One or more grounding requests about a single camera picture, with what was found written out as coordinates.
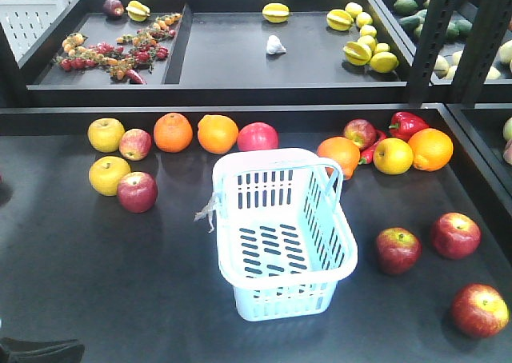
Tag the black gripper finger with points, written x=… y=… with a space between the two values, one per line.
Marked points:
x=13 y=350

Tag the red apple behind oranges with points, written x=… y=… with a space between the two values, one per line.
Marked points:
x=361 y=132

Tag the light blue plastic basket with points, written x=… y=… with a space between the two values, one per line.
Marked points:
x=283 y=240

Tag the orange right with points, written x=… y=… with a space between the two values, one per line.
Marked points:
x=432 y=149

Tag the dark red apple left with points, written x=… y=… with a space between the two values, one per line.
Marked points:
x=397 y=250

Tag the yellow starfruit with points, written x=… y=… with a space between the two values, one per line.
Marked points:
x=276 y=12

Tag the orange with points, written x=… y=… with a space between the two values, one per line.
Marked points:
x=343 y=151
x=432 y=149

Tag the red bell pepper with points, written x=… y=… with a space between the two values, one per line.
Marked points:
x=403 y=125

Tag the orange left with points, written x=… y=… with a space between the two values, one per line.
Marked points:
x=343 y=151

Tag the red yellow apple bottom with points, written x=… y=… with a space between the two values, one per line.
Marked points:
x=479 y=311

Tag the white garlic bulb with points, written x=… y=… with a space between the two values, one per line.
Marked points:
x=274 y=46

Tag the red apple centre left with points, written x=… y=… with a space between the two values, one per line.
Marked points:
x=455 y=235

